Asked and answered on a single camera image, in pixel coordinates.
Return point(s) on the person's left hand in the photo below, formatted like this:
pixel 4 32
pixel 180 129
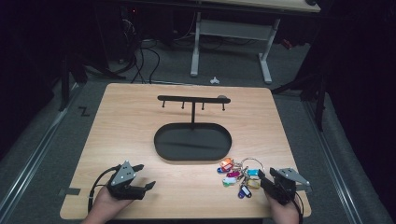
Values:
pixel 104 208

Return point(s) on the black zigzag tape mark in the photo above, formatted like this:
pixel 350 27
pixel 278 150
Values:
pixel 84 111

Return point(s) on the keyring with coloured key tags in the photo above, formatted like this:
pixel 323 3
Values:
pixel 230 181

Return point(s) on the person's right hand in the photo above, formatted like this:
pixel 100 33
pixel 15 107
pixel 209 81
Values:
pixel 285 214

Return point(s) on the grey tape strip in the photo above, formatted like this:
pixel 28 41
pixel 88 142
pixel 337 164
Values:
pixel 70 191

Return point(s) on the white metal desk frame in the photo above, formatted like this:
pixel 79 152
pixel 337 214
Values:
pixel 233 29

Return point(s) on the metal floor rail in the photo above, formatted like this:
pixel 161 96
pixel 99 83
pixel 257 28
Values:
pixel 336 168
pixel 34 155

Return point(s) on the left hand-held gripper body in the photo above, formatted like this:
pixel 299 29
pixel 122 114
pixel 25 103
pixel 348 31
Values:
pixel 124 177

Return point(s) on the small white floor object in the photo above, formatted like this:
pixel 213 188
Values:
pixel 214 81

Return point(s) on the black key rack with tray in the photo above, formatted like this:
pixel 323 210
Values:
pixel 193 143

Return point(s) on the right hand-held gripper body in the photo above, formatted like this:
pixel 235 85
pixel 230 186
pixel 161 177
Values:
pixel 285 186

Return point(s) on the black metal stand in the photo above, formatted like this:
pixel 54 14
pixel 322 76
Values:
pixel 320 102
pixel 64 84

